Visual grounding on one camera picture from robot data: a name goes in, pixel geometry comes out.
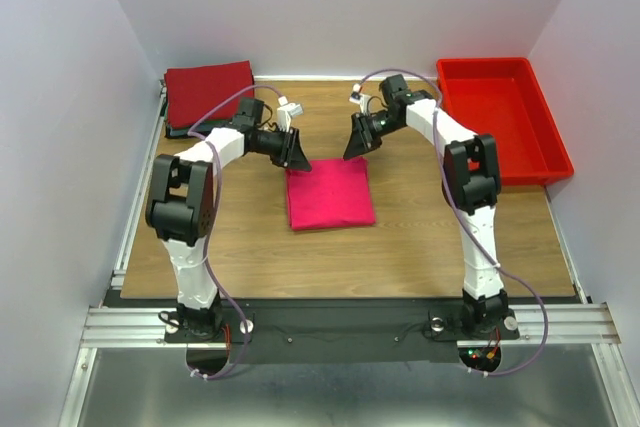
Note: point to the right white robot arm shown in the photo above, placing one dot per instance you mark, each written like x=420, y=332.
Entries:
x=470, y=179

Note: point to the pink t shirt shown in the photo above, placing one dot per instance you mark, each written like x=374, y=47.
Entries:
x=334, y=194

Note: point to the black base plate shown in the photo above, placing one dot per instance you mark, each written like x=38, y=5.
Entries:
x=332, y=331

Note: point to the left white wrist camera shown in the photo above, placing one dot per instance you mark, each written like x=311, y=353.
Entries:
x=286, y=112

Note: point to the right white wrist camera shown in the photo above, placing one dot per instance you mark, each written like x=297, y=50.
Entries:
x=363, y=101

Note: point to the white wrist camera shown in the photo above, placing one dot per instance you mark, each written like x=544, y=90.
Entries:
x=286, y=112
x=363, y=101

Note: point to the aluminium frame rail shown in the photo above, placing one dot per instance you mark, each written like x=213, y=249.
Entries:
x=129, y=328

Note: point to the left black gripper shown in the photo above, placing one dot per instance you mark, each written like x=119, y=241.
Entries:
x=295, y=159

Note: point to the folded dark red shirt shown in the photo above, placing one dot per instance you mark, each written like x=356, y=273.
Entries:
x=194, y=91

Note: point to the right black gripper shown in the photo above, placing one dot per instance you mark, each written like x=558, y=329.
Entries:
x=360, y=142

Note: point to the red plastic bin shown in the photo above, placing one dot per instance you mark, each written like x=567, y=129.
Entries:
x=502, y=97

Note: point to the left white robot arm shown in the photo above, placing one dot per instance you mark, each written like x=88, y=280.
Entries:
x=183, y=201

